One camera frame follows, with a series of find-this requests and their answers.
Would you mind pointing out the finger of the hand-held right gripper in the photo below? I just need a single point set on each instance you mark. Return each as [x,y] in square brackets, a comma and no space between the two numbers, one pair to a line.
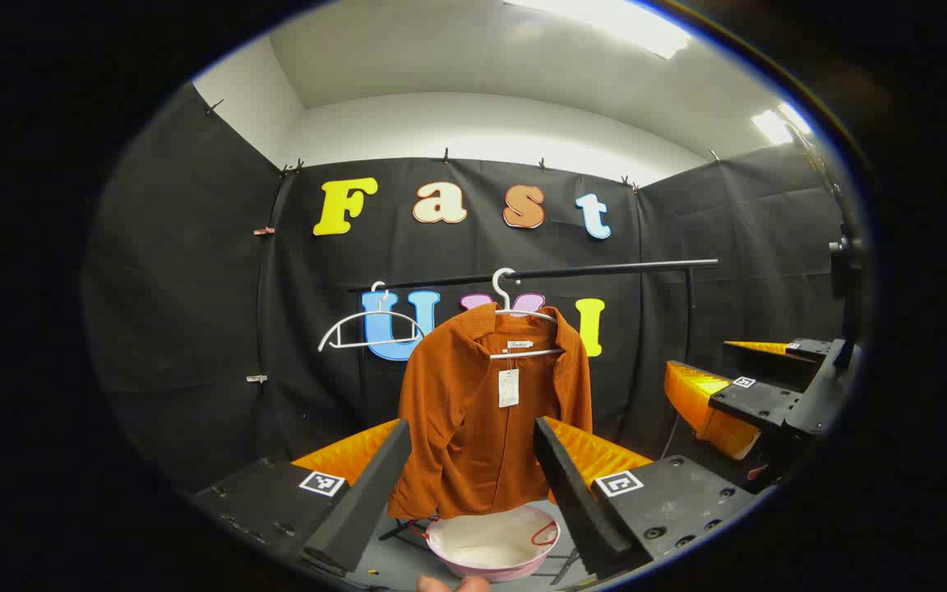
[757,401]
[806,349]

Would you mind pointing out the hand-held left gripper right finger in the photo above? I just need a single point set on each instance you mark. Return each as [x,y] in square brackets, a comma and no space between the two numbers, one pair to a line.
[576,501]

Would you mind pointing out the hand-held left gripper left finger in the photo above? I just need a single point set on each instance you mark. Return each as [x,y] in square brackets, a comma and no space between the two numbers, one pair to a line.
[362,501]

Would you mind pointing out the pink and white laundry hamper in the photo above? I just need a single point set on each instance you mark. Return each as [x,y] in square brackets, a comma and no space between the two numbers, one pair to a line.
[490,538]

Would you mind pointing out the orange ribbed jacket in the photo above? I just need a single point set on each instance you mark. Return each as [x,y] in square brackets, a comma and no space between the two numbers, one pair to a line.
[457,427]

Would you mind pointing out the small white hanger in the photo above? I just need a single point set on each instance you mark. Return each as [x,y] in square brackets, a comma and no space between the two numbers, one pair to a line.
[371,318]

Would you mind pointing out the black clothes rack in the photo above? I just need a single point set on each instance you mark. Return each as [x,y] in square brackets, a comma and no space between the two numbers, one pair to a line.
[621,268]

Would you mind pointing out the white hanger with bar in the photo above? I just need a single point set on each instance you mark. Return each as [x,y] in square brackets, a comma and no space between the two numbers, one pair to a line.
[496,284]

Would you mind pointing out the small ceiling light panel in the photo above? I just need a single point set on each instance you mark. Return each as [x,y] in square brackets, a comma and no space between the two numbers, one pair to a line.
[779,125]

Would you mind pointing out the black backdrop cloth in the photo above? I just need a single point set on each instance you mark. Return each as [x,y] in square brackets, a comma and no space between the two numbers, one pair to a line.
[194,329]

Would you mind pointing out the large ceiling light panel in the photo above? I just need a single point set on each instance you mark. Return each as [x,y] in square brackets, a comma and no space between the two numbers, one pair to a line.
[613,20]

